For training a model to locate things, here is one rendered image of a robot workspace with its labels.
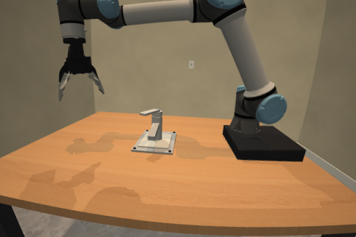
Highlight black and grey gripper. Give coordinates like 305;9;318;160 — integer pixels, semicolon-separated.
58;38;104;101

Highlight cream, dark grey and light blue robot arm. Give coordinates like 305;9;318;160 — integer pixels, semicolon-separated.
57;0;287;138

